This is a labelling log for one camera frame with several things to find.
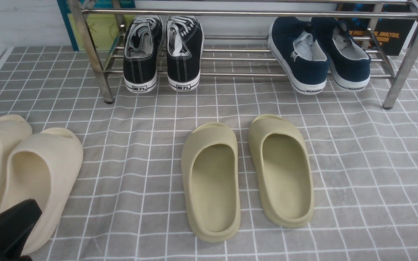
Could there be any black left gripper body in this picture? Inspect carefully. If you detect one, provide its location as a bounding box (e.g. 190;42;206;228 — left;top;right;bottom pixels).
0;199;42;261

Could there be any black canvas sneaker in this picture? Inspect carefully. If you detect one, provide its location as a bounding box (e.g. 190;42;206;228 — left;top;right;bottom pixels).
166;15;204;92
123;15;165;94

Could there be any silver metal shoe rack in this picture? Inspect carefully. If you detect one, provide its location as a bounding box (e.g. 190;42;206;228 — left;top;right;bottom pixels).
67;0;418;110

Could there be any cream slipper right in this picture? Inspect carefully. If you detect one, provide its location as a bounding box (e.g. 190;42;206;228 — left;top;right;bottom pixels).
0;128;83;254

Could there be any olive green left slipper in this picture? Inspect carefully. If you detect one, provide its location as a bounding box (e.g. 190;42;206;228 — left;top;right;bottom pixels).
181;122;241;243

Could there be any olive green slipper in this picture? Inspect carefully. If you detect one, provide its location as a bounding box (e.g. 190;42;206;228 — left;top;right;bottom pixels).
248;114;315;228
181;122;241;243

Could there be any olive green right slipper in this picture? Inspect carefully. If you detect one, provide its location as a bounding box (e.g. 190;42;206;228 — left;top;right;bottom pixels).
248;114;315;228

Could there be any navy blue sneaker left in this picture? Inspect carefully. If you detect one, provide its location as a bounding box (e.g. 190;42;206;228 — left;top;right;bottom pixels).
267;17;331;95

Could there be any navy blue sneaker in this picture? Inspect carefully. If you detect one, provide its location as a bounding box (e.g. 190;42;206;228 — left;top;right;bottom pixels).
311;17;371;92
267;17;331;95

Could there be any grey white grid floor cloth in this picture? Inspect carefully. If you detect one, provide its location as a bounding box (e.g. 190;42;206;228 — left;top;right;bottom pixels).
0;46;418;261

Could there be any navy blue sneaker right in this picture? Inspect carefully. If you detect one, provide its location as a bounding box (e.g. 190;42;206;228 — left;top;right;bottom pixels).
311;17;371;92

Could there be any black book orange text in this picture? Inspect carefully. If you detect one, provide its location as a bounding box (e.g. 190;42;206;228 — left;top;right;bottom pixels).
337;3;414;56

